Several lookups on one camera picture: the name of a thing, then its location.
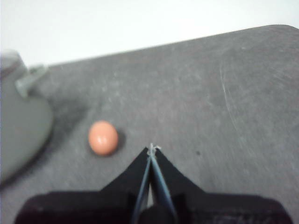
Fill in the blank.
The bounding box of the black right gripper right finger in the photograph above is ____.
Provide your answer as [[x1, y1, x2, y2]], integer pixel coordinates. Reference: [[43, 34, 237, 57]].
[[152, 148, 293, 224]]

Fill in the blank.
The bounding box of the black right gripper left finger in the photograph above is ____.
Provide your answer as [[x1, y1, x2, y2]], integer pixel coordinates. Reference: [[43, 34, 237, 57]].
[[15, 147, 151, 224]]

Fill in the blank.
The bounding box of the brown egg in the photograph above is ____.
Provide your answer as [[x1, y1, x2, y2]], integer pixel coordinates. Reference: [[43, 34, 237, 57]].
[[88, 120, 119, 156]]

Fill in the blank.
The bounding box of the grey-green electric pot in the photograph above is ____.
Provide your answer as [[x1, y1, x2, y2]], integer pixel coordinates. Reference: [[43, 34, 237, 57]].
[[0, 49, 55, 186]]

